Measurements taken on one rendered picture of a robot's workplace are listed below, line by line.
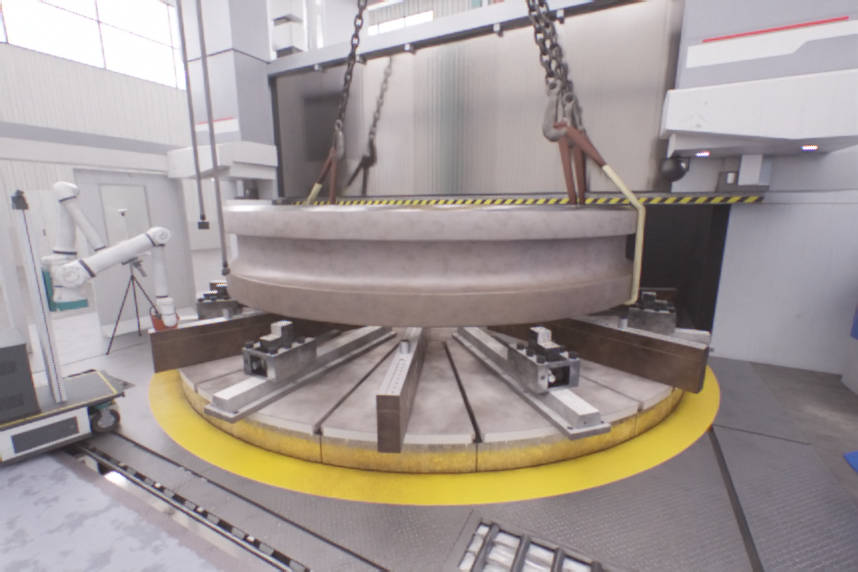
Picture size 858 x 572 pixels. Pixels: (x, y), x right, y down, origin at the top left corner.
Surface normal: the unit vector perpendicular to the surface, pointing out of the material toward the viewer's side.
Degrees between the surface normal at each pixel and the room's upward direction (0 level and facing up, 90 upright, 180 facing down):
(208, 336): 90
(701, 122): 90
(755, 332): 90
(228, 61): 90
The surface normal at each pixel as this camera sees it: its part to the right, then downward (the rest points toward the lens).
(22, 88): 0.89, 0.09
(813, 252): -0.47, 0.18
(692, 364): -0.76, 0.13
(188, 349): 0.65, 0.15
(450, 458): 0.02, 0.19
